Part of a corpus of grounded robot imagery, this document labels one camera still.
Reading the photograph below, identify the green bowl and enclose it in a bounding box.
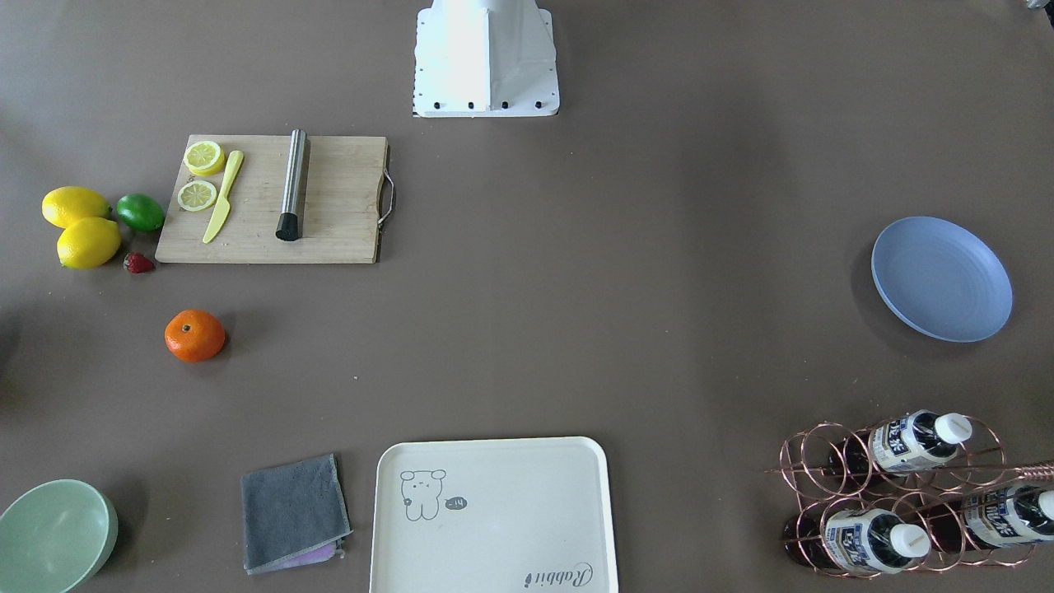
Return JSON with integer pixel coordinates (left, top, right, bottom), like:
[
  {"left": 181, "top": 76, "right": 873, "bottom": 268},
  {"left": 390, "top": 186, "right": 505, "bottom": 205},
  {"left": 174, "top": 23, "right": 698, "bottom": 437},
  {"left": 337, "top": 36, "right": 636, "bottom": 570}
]
[{"left": 1, "top": 479, "right": 119, "bottom": 592}]

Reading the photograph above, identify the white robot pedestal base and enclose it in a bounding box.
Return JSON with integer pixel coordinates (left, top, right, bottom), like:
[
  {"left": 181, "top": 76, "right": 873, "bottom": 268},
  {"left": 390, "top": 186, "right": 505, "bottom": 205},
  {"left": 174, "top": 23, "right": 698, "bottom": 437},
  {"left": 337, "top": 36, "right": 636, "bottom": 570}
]
[{"left": 412, "top": 1, "right": 561, "bottom": 118}]

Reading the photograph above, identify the blue round plate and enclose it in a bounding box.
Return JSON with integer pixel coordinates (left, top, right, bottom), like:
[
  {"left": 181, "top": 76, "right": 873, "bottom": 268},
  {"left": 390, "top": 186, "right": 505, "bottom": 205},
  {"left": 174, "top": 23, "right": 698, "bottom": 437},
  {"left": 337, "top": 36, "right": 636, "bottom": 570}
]
[{"left": 870, "top": 217, "right": 1015, "bottom": 343}]

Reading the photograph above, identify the bottle in rack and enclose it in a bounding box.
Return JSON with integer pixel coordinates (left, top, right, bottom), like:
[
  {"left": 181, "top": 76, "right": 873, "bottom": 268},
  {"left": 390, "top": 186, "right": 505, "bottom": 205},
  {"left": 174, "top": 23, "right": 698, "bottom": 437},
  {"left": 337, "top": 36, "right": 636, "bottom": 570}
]
[
  {"left": 822, "top": 409, "right": 972, "bottom": 487},
  {"left": 922, "top": 483, "right": 1053, "bottom": 552},
  {"left": 782, "top": 509, "right": 932, "bottom": 577}
]

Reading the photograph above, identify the lower whole lemon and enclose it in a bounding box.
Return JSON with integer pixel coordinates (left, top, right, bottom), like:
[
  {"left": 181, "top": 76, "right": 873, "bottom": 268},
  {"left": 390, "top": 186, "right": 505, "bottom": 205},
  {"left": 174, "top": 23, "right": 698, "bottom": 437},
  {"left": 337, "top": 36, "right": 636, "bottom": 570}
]
[{"left": 56, "top": 217, "right": 121, "bottom": 269}]

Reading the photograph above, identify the lemon slice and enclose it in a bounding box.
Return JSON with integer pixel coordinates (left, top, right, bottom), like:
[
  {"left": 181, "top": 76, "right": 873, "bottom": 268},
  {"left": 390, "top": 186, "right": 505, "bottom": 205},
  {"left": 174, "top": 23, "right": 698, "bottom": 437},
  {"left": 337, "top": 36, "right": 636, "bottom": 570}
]
[
  {"left": 182, "top": 140, "right": 226, "bottom": 176},
  {"left": 176, "top": 180, "right": 218, "bottom": 212}
]

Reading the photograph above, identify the upper lemon slice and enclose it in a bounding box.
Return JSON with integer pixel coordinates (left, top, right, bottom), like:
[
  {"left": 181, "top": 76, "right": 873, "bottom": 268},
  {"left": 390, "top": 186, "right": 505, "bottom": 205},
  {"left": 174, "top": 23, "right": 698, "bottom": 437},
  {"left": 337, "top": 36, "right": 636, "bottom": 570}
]
[{"left": 182, "top": 140, "right": 226, "bottom": 176}]

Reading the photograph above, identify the wooden cutting board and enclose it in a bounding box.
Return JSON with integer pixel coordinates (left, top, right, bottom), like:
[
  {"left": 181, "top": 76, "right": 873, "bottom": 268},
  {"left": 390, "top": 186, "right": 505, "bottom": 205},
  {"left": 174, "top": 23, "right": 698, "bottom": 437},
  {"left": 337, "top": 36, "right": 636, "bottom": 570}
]
[{"left": 155, "top": 134, "right": 390, "bottom": 265}]

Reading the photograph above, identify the copper wire bottle rack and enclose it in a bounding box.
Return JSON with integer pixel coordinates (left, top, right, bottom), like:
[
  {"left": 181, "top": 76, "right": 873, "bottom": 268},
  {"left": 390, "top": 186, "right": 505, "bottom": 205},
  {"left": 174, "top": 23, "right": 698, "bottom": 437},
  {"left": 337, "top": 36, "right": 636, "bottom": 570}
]
[{"left": 777, "top": 409, "right": 1052, "bottom": 579}]

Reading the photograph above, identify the green lime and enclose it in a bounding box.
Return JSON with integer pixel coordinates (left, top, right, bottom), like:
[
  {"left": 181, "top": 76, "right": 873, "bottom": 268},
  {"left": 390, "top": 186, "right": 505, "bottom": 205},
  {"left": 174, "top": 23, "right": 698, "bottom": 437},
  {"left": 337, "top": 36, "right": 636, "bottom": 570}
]
[{"left": 115, "top": 193, "right": 165, "bottom": 232}]

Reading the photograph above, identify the orange mandarin fruit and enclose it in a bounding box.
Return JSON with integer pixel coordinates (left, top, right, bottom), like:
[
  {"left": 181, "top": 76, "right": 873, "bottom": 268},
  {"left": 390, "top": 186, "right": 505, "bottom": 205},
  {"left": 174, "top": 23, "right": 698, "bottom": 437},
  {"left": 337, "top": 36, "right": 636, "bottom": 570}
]
[{"left": 163, "top": 309, "right": 226, "bottom": 362}]

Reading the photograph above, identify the top bottle in rack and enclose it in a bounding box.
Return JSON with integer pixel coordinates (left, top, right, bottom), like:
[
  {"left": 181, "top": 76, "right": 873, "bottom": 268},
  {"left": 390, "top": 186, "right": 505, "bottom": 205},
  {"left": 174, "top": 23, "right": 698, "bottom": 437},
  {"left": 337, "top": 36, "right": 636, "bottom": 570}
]
[{"left": 822, "top": 409, "right": 972, "bottom": 487}]

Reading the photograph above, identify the upper whole lemon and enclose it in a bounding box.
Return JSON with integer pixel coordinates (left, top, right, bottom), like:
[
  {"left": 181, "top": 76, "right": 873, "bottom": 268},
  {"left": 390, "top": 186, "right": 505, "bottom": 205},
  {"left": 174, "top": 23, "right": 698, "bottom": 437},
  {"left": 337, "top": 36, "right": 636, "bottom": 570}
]
[{"left": 41, "top": 185, "right": 110, "bottom": 229}]

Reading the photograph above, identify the yellow plastic knife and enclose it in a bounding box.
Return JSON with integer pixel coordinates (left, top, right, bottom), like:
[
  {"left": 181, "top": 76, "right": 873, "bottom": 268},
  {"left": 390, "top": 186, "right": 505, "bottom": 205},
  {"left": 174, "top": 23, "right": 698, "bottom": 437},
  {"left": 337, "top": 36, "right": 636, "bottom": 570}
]
[{"left": 201, "top": 150, "right": 245, "bottom": 244}]

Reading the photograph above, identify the lower bottle in rack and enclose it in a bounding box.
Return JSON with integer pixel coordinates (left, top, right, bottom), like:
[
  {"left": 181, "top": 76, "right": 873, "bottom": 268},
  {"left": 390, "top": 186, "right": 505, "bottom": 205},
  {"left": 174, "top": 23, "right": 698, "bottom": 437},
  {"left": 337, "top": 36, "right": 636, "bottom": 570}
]
[
  {"left": 782, "top": 509, "right": 932, "bottom": 577},
  {"left": 922, "top": 483, "right": 1053, "bottom": 552}
]

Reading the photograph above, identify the steel cylinder black cap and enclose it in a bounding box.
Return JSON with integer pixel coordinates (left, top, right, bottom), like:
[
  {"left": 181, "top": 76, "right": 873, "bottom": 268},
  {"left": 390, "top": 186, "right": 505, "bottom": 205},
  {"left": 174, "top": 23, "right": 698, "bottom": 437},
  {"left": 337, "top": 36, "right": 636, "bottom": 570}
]
[{"left": 275, "top": 129, "right": 310, "bottom": 241}]

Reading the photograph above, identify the grey folded cloth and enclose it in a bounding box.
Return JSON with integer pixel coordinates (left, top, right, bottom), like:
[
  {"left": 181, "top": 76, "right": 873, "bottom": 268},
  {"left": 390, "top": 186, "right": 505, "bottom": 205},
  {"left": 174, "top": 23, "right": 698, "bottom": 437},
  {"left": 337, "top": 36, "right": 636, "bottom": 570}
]
[{"left": 240, "top": 453, "right": 352, "bottom": 576}]

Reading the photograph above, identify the whole lemon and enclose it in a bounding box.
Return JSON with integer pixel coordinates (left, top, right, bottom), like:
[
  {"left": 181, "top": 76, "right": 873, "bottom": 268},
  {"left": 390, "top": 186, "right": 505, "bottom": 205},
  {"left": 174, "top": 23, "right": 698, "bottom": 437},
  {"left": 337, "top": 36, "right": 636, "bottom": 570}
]
[
  {"left": 56, "top": 217, "right": 121, "bottom": 269},
  {"left": 41, "top": 185, "right": 110, "bottom": 229}
]

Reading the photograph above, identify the cream rabbit tray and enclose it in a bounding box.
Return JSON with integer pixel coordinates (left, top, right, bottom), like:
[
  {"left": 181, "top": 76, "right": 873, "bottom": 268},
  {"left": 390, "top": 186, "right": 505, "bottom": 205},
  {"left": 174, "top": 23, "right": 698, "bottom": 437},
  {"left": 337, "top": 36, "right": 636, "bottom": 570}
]
[{"left": 369, "top": 436, "right": 620, "bottom": 592}]

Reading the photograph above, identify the lower lemon slice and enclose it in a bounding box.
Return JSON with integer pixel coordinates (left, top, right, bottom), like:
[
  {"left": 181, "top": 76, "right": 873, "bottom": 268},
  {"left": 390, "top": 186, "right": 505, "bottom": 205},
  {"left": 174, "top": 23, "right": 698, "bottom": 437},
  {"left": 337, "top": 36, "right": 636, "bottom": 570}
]
[{"left": 176, "top": 180, "right": 218, "bottom": 212}]

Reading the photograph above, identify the red strawberry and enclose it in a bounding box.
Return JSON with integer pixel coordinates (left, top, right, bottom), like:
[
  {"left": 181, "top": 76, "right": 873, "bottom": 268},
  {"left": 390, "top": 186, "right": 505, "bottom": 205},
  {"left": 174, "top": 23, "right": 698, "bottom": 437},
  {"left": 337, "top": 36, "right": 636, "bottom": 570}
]
[{"left": 122, "top": 252, "right": 156, "bottom": 274}]

